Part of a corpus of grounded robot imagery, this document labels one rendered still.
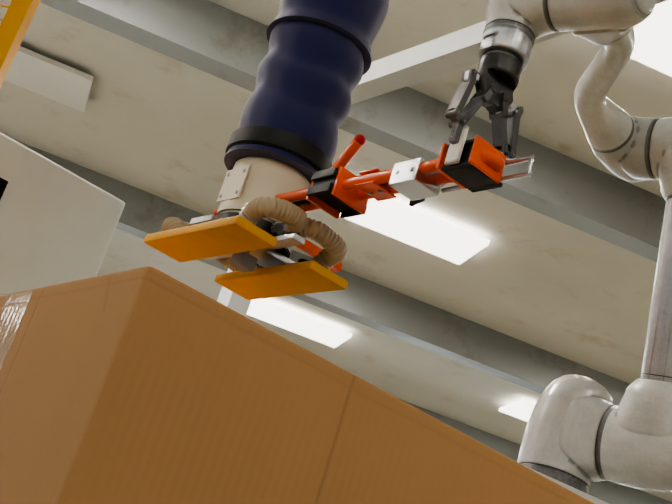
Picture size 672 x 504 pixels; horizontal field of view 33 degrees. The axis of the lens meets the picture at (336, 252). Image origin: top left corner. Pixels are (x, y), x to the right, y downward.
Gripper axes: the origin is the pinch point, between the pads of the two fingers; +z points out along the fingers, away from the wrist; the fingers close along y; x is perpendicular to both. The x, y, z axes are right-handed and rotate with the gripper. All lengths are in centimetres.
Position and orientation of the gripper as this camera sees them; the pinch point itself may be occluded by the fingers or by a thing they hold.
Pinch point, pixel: (473, 163)
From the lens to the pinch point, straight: 193.3
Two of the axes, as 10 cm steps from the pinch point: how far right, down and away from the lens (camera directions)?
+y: -7.2, -4.4, -5.3
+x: 6.3, -1.1, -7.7
